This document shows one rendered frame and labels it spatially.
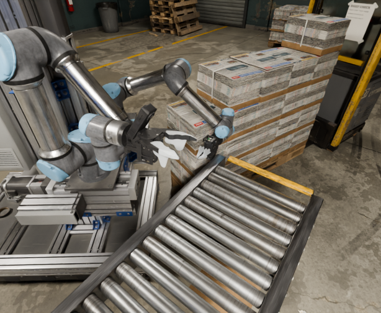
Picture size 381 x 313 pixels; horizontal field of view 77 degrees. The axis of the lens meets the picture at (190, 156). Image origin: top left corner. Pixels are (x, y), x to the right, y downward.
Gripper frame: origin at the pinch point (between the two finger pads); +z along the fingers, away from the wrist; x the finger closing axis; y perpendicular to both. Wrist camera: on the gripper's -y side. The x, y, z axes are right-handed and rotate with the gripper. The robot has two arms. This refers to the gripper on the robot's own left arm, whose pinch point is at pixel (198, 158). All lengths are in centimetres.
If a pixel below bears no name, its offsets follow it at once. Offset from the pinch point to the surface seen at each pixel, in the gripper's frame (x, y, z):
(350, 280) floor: 100, -76, -33
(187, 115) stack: -28.0, 6.2, -26.6
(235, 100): -5, 14, -49
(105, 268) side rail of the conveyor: 11, 4, 72
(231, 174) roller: 22.4, 3.3, 4.1
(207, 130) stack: -11.3, 1.2, -25.8
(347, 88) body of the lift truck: 48, -11, -191
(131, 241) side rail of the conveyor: 11, 4, 59
